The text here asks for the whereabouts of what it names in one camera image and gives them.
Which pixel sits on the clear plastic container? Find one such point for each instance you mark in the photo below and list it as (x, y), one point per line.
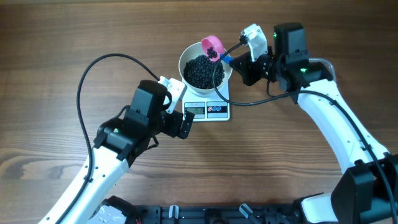
(329, 66)

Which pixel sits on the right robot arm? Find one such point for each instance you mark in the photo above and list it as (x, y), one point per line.
(367, 190)

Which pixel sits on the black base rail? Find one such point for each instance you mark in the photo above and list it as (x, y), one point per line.
(214, 214)

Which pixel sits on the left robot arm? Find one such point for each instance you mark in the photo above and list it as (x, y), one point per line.
(118, 143)

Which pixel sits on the pink scoop with blue handle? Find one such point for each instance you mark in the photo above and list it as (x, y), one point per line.
(213, 41)

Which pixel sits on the black beans in bowl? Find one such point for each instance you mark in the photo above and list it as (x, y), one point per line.
(201, 73)

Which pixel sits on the white bowl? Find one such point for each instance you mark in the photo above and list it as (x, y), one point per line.
(194, 51)

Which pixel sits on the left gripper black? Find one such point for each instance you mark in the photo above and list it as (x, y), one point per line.
(176, 123)

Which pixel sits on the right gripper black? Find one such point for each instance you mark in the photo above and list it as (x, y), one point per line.
(245, 66)

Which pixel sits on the black beans in scoop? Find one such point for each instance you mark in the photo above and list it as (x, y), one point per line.
(211, 53)

